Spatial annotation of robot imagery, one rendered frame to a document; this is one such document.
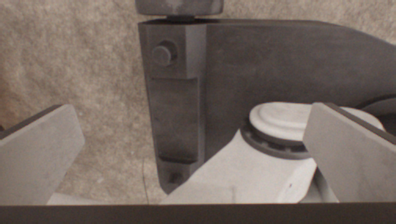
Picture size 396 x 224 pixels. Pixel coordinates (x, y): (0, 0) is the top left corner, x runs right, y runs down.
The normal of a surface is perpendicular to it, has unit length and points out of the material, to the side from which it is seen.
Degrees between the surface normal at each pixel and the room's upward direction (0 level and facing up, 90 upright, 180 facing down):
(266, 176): 90
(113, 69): 0
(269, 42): 0
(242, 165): 90
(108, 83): 0
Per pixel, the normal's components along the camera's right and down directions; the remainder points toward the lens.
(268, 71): -0.19, 0.47
